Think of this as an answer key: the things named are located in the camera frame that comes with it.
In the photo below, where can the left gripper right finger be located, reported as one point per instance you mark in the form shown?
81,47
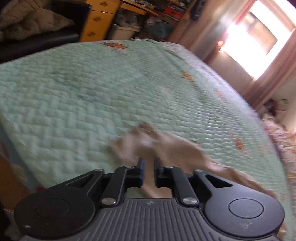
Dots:
176,180

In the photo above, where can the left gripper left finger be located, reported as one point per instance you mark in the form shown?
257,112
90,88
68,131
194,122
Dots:
118,182

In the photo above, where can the beige smiley print baby garment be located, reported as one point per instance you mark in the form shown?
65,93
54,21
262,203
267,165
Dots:
145,141

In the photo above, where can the black armchair with clothes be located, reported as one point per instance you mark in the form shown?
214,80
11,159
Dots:
28,27

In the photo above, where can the green quilted bee bedspread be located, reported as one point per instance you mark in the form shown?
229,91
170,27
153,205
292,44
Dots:
61,107

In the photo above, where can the floral folded duvet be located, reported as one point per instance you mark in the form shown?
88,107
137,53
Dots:
284,143

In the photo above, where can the cluttered nightstand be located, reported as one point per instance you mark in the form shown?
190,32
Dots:
275,108

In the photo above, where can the white storage bin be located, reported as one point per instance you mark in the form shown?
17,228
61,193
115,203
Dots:
122,33

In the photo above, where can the pink window curtains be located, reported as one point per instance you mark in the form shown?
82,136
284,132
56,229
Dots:
251,44

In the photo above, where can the wooden drawer desk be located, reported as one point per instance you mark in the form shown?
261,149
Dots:
101,16

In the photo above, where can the wooden bookshelf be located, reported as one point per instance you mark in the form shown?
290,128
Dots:
165,20

